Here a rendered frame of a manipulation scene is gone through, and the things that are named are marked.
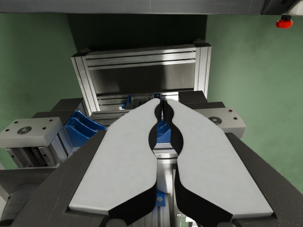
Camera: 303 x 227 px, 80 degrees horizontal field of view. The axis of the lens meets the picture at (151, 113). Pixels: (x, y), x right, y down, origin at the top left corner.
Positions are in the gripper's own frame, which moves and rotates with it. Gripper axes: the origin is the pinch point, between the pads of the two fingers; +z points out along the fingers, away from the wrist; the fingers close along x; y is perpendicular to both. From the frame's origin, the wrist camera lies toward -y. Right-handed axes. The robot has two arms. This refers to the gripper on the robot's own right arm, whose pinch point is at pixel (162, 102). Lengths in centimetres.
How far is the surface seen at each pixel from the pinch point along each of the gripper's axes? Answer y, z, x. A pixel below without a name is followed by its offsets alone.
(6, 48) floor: 27, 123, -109
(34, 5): -4.3, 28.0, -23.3
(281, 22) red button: 0, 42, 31
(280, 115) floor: 80, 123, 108
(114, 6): -4.2, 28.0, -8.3
